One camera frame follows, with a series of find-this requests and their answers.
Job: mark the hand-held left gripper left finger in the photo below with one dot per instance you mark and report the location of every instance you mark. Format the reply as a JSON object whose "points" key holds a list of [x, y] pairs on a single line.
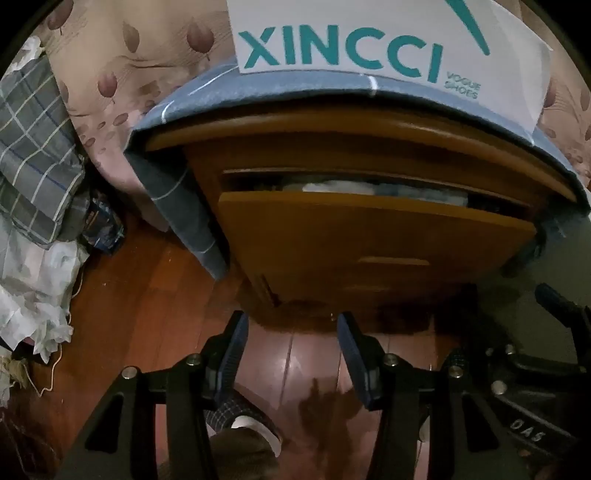
{"points": [[233, 355]]}

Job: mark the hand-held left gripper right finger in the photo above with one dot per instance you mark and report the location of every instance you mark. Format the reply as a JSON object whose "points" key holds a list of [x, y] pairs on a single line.
{"points": [[358, 364]]}

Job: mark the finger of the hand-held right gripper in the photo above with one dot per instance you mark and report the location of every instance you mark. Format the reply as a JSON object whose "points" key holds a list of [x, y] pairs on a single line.
{"points": [[561, 302]]}

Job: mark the white shoe box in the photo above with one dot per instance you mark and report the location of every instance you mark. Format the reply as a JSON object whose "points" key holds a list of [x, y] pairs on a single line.
{"points": [[369, 27]]}

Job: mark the blue checked cloth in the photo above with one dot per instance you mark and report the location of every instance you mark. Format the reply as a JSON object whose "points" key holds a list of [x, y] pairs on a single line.
{"points": [[184, 198]]}

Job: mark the dark plastic packet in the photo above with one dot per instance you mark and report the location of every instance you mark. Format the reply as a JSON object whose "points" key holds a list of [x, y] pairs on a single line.
{"points": [[104, 226]]}

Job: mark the white floral cloth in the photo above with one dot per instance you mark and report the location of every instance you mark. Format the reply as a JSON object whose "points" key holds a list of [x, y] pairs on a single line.
{"points": [[37, 286]]}

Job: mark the wooden nightstand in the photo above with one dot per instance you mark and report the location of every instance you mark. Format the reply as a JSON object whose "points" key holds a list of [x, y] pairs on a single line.
{"points": [[323, 147]]}

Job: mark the grey plaid bedding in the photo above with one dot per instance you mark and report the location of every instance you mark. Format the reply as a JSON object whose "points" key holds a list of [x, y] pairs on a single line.
{"points": [[37, 161]]}

